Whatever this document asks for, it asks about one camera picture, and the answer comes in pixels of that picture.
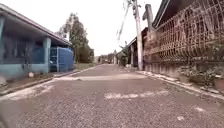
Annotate distant buildings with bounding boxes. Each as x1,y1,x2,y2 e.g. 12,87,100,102
97,53,118,65

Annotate green bush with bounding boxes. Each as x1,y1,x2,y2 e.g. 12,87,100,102
118,46,130,67

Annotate grass patch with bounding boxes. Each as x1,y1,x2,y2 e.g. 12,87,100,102
74,62,98,71

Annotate concrete utility pole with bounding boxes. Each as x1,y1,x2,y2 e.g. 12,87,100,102
131,0,145,71

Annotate grey asphalt road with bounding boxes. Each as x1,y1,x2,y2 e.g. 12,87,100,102
0,63,224,128

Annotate tall green tree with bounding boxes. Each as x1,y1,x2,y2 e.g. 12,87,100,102
55,12,95,64

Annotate blue metal gate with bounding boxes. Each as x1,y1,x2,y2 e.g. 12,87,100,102
49,46,75,73

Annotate concrete kerb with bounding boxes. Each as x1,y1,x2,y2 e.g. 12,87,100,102
0,64,101,98
135,69,224,101

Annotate building with dark roof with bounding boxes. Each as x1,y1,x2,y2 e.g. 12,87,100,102
126,0,224,69

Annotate blue house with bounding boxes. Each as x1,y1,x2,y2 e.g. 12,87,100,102
0,3,73,80

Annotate overhead wires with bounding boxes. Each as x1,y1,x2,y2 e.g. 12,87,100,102
115,0,134,43

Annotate rusty wire mesh fence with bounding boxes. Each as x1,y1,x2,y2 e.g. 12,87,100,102
142,0,224,78

